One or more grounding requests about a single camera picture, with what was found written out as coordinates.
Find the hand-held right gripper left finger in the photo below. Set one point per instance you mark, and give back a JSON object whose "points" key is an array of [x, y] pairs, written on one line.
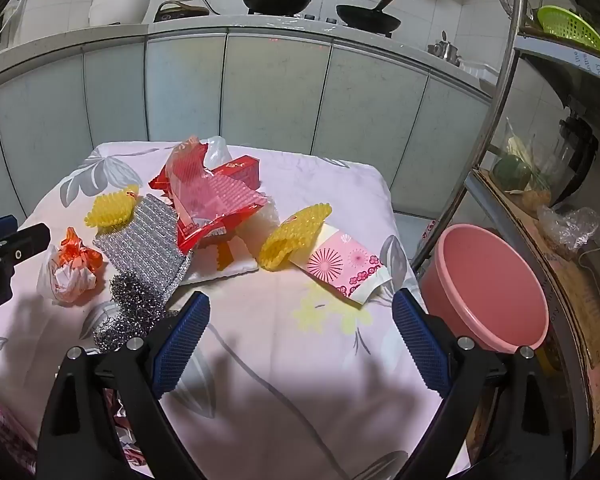
{"points": [[182, 345]]}

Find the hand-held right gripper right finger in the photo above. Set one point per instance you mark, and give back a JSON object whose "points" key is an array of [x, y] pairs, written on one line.
{"points": [[422, 345]]}

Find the orange and white plastic bag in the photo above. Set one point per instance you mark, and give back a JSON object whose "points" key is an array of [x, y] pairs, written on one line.
{"points": [[72, 270]]}

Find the steel wool scourer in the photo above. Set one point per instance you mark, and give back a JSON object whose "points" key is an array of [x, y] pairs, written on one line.
{"points": [[135, 300], [105, 335]]}

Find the pink plastic bucket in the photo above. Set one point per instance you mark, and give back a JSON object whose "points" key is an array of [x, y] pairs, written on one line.
{"points": [[480, 280]]}

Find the yellow foam net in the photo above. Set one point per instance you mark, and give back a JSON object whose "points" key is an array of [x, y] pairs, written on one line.
{"points": [[290, 240], [107, 212]]}

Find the silver scouring cloth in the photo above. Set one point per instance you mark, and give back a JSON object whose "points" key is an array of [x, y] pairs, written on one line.
{"points": [[140, 250]]}

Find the pink floral paper packet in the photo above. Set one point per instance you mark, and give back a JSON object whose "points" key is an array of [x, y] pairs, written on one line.
{"points": [[340, 265]]}

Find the red plastic wrapper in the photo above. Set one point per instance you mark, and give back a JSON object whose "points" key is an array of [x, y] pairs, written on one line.
{"points": [[210, 195]]}

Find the red cardboard box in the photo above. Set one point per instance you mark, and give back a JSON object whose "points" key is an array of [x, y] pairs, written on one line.
{"points": [[241, 170]]}

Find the clear plastic bag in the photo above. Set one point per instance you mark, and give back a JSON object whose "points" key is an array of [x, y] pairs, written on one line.
{"points": [[216, 152], [567, 225]]}

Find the red and white wrapper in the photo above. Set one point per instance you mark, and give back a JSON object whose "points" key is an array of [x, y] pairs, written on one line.
{"points": [[125, 425]]}

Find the pink floral tablecloth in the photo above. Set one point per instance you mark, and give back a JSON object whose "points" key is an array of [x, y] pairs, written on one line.
{"points": [[280, 370]]}

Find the cardboard sheet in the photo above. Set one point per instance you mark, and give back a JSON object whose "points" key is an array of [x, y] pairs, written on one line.
{"points": [[580, 310]]}

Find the ginger root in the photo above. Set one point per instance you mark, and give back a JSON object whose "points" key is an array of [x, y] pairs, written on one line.
{"points": [[535, 200]]}

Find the crumpled clear plastic bag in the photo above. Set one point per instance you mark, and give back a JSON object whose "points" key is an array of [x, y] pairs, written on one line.
{"points": [[567, 225]]}

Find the green melon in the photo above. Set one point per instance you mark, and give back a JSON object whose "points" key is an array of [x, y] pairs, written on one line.
{"points": [[512, 172]]}

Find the pale leafy vegetable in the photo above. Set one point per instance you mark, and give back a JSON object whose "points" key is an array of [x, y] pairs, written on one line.
{"points": [[515, 142]]}

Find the white basin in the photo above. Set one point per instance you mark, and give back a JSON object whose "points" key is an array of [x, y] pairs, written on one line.
{"points": [[120, 7]]}

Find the grey kitchen cabinets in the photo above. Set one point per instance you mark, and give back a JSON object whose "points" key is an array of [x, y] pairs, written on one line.
{"points": [[280, 90]]}

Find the white tray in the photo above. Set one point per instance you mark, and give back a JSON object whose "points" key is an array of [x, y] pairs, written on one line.
{"points": [[480, 72]]}

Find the dark basket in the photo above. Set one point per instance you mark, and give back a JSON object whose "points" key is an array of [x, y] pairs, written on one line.
{"points": [[180, 11]]}

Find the white kitchen countertop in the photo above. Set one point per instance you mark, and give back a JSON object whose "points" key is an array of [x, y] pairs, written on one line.
{"points": [[205, 24]]}

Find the stainless steel kettle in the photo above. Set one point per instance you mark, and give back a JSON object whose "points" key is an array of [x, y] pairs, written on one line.
{"points": [[445, 52]]}

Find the metal storage rack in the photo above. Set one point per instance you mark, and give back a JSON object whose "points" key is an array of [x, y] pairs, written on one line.
{"points": [[509, 45]]}

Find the gas stove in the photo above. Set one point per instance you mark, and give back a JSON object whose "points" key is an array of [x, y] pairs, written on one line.
{"points": [[320, 19]]}

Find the green plastic basket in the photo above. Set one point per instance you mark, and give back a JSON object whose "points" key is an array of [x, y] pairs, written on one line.
{"points": [[570, 27]]}

